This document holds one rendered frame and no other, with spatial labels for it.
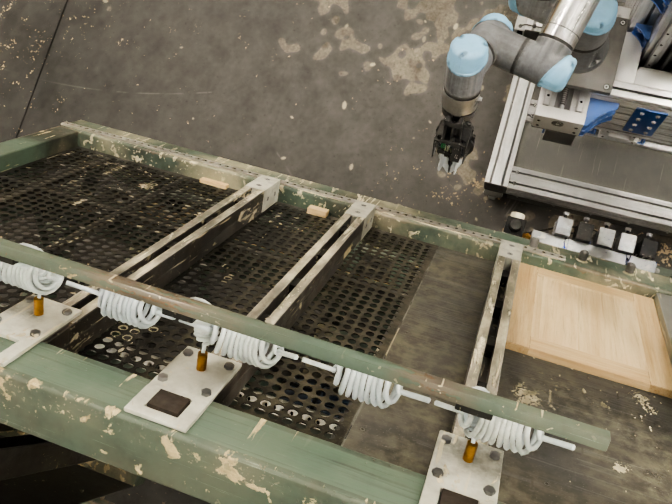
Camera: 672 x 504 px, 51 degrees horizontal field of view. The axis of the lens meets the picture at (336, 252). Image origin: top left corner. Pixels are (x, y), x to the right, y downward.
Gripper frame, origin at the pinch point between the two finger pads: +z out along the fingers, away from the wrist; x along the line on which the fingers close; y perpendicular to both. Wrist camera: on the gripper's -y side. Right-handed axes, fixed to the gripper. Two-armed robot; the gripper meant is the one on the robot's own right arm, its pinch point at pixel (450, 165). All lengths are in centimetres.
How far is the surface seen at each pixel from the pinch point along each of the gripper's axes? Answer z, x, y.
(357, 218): 30.1, -22.9, -1.6
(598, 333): 27, 43, 16
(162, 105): 100, -148, -92
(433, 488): -23, 15, 82
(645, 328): 32, 55, 7
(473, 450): -21, 19, 74
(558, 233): 47, 32, -29
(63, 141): 36, -123, -6
